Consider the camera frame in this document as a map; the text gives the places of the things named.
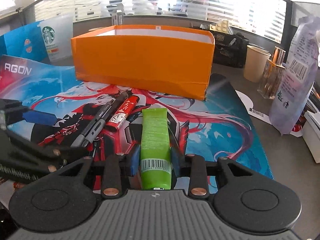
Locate black marker pen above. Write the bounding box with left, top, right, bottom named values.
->
left=81, top=90, right=132, bottom=147

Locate green cream tube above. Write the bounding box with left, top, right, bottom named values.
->
left=140, top=108, right=172, bottom=190

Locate anime AGON desk mat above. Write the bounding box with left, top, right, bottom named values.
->
left=0, top=54, right=275, bottom=198

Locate Starbucks translucent plastic cup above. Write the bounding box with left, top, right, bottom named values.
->
left=38, top=14, right=73, bottom=62

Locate tall beige paper cup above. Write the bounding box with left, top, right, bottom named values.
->
left=244, top=45, right=271, bottom=83

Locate orange cardboard box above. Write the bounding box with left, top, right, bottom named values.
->
left=71, top=25, right=215, bottom=100

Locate black mesh desk organizer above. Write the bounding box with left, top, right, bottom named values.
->
left=191, top=24, right=250, bottom=68

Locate amber glass perfume bottle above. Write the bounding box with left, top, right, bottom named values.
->
left=258, top=47, right=286, bottom=100

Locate blue paper gift bag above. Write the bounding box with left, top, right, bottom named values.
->
left=0, top=21, right=48, bottom=61

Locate gold chocolate box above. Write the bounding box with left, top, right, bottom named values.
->
left=209, top=19, right=229, bottom=34

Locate purple plastic refill pouch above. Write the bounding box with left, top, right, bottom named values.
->
left=268, top=16, right=319, bottom=135

